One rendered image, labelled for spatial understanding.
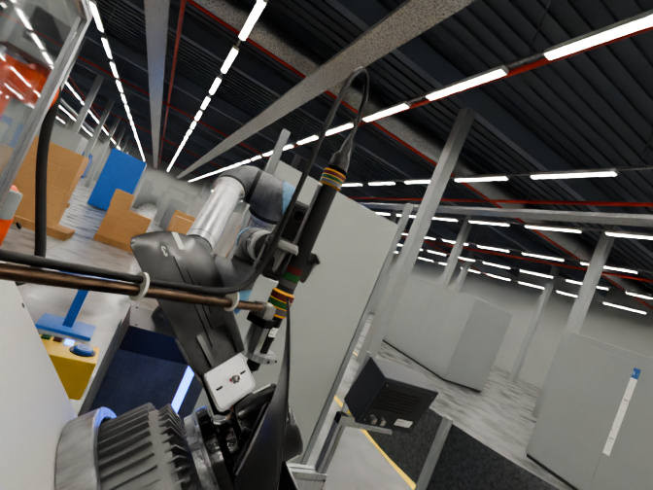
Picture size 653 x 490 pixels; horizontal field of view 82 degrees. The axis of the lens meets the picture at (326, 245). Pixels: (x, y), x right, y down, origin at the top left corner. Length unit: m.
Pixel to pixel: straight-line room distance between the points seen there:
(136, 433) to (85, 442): 0.06
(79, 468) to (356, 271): 2.50
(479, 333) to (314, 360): 8.16
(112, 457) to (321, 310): 2.35
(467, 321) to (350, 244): 7.77
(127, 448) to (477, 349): 10.51
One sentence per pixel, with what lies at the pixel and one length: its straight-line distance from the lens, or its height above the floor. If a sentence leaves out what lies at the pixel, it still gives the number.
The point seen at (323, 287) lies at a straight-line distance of 2.79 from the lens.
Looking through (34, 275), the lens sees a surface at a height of 1.37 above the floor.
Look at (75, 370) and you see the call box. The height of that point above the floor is 1.05.
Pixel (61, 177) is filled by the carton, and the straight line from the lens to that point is 8.61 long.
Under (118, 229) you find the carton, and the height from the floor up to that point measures 0.37.
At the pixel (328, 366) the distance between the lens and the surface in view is 3.04.
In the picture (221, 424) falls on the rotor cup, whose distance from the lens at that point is 0.66.
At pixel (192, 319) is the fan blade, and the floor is 1.32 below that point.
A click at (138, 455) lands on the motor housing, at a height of 1.16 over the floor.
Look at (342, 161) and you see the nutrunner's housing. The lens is 0.71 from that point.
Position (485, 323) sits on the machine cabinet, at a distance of 10.83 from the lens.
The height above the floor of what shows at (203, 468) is 1.16.
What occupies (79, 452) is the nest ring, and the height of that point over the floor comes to 1.16.
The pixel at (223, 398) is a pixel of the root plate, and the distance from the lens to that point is 0.64.
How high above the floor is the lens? 1.48
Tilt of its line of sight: 3 degrees up
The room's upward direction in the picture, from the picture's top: 23 degrees clockwise
